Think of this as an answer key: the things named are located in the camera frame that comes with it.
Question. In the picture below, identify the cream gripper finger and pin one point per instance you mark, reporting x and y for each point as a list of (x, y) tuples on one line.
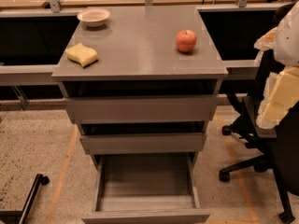
[(284, 90), (271, 114)]

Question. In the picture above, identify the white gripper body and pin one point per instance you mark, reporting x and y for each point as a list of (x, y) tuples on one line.
[(289, 41)]

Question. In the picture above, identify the yellow sponge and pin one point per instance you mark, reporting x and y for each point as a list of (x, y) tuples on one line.
[(82, 54)]

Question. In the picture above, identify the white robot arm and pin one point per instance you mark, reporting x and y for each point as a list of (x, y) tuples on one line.
[(286, 45)]

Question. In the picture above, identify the grey top drawer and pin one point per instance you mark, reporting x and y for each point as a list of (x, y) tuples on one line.
[(138, 109)]

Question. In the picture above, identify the grey middle drawer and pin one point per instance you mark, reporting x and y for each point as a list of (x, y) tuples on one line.
[(143, 143)]

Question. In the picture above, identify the grey drawer cabinet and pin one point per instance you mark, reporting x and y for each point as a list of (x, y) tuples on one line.
[(138, 56)]

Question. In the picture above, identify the grey open bottom drawer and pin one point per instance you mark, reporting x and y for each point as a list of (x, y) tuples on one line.
[(146, 189)]

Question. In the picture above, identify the black office chair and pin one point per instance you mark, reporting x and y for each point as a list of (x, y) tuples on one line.
[(279, 145)]

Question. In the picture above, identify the red apple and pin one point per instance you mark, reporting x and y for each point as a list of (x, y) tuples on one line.
[(186, 40)]

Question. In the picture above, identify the white ceramic bowl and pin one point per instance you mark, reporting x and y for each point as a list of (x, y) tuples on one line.
[(93, 17)]

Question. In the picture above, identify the black wheeled stand leg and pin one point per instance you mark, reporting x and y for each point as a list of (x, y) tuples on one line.
[(19, 217)]

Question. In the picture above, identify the grey desk frame rail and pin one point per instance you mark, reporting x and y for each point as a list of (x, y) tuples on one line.
[(26, 75)]

